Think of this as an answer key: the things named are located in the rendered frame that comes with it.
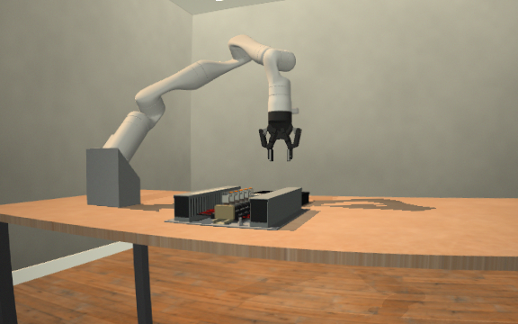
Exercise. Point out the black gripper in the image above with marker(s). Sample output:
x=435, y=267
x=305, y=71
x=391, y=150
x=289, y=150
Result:
x=280, y=127

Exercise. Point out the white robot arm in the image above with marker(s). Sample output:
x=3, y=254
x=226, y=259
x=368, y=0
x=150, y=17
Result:
x=135, y=127

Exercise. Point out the black tray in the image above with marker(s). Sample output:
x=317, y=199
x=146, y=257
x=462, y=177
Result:
x=305, y=196

